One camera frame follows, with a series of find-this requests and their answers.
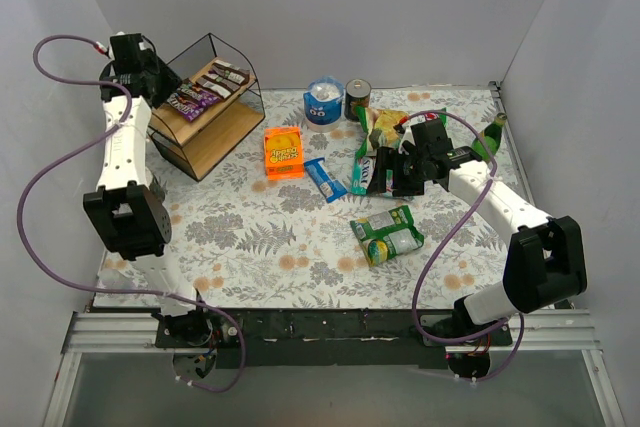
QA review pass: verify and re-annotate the orange candy box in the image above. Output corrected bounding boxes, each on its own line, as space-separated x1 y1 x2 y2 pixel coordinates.
264 126 305 181

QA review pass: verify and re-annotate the brown chocolate bar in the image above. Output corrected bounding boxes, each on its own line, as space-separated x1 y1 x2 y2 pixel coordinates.
196 76 238 100
208 59 250 86

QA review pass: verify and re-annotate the brown M&M's candy bag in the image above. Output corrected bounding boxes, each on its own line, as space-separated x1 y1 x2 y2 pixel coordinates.
178 82 220 105

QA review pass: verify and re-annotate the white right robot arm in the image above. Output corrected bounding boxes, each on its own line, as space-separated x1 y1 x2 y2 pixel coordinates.
377 114 587 344

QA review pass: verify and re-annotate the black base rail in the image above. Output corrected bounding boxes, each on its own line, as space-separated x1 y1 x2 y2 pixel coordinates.
154 304 516 373

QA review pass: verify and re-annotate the blue monster tissue roll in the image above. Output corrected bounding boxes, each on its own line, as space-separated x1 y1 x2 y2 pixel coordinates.
303 76 344 133

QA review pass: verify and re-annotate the floral table mat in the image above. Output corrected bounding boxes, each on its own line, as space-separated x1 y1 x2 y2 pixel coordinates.
92 86 556 311

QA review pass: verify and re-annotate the green glass bottle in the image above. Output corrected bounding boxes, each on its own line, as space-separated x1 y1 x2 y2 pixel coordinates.
471 113 507 163

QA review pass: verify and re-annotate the Chuba cassava chips bag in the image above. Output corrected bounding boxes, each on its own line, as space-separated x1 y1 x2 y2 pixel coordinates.
354 106 446 159

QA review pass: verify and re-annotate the blue wafer bar wrapper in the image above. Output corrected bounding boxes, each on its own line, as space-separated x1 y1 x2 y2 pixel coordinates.
304 157 347 203

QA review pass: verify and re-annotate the teal Fox's candy bag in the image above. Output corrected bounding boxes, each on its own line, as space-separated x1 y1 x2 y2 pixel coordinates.
350 156 413 198

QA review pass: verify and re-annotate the wire and wood shelf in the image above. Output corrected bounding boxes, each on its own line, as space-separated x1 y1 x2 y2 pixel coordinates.
126 33 267 183

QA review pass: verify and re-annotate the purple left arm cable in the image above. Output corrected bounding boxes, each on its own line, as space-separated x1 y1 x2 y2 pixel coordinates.
17 34 247 395

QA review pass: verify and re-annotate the purple M&M's candy bag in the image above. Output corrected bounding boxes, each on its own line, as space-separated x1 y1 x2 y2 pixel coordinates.
167 93 218 122

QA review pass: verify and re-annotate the dark tin can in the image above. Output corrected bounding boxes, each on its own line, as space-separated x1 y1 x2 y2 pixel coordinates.
344 79 371 121

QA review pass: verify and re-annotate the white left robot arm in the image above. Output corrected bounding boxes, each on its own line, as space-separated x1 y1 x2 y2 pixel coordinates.
83 33 197 318

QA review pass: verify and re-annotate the green Spring candy bag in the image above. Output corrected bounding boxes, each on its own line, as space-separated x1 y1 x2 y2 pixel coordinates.
349 205 424 267

